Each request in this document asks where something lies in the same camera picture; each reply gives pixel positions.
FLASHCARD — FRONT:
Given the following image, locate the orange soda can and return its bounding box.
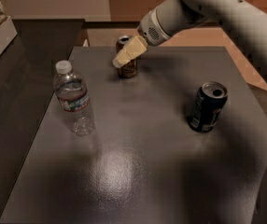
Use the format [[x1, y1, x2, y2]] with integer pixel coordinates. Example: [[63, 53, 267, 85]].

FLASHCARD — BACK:
[[116, 35, 137, 78]]

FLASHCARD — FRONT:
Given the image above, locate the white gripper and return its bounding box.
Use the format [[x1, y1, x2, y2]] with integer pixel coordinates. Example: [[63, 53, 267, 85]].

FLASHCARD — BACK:
[[112, 9, 166, 68]]

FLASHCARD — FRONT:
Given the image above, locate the clear plastic water bottle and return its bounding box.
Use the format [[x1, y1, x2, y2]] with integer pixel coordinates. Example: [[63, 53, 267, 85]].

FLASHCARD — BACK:
[[53, 60, 95, 135]]

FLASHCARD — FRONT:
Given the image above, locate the black soda can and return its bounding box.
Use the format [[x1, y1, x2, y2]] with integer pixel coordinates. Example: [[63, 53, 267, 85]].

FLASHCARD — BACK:
[[189, 81, 228, 133]]

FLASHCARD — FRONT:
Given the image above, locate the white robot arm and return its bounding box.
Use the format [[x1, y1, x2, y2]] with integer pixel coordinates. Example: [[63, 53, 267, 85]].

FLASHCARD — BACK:
[[112, 0, 267, 83]]

